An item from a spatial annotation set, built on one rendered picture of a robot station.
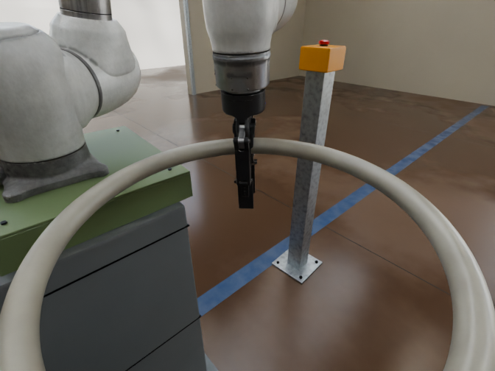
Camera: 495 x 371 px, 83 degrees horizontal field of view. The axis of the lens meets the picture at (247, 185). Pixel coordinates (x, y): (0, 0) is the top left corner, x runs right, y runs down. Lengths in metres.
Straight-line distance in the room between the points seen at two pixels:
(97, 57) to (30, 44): 0.15
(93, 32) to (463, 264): 0.73
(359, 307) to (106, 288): 1.16
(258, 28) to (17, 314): 0.41
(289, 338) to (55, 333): 0.92
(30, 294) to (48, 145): 0.34
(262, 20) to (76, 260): 0.50
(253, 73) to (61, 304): 0.53
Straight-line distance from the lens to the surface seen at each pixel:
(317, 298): 1.50
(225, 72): 0.46
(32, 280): 0.36
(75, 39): 0.74
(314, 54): 1.11
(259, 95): 0.48
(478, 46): 6.03
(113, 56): 0.75
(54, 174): 0.66
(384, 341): 1.46
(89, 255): 0.61
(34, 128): 0.62
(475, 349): 0.30
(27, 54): 0.61
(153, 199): 0.63
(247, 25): 0.43
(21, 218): 0.60
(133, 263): 0.67
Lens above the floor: 1.16
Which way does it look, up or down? 30 degrees down
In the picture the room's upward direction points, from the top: straight up
